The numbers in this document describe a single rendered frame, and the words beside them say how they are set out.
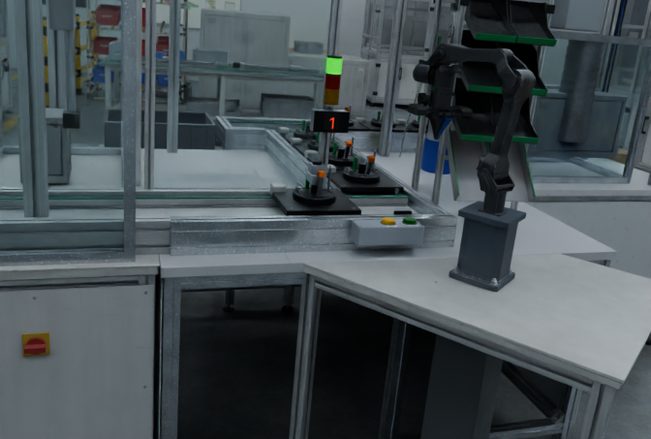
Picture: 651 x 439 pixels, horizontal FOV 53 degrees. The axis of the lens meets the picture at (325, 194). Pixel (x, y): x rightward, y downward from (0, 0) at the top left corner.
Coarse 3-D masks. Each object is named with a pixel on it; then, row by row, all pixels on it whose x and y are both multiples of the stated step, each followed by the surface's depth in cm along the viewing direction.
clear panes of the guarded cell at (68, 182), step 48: (0, 0) 149; (48, 0) 152; (96, 0) 155; (0, 48) 152; (48, 48) 155; (96, 48) 158; (0, 96) 155; (48, 96) 158; (96, 96) 161; (0, 144) 158; (48, 144) 162; (96, 144) 165; (0, 192) 161; (48, 192) 165; (96, 192) 168; (0, 240) 165; (48, 240) 168; (96, 240) 172
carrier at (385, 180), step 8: (360, 160) 238; (328, 168) 243; (360, 168) 238; (336, 176) 239; (344, 176) 237; (352, 176) 234; (360, 176) 234; (368, 176) 234; (376, 176) 236; (384, 176) 245; (336, 184) 230; (344, 184) 229; (352, 184) 230; (360, 184) 231; (368, 184) 232; (376, 184) 233; (384, 184) 234; (392, 184) 235; (344, 192) 227; (352, 192) 228
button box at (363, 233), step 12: (360, 228) 189; (372, 228) 190; (384, 228) 191; (396, 228) 192; (408, 228) 194; (420, 228) 195; (360, 240) 190; (372, 240) 191; (384, 240) 192; (396, 240) 194; (408, 240) 195; (420, 240) 196
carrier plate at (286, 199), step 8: (272, 192) 213; (280, 192) 213; (288, 192) 214; (336, 192) 219; (280, 200) 204; (288, 200) 205; (336, 200) 210; (344, 200) 211; (288, 208) 197; (296, 208) 197; (304, 208) 198; (312, 208) 199; (320, 208) 199; (328, 208) 200; (336, 208) 201; (344, 208) 202; (352, 208) 202
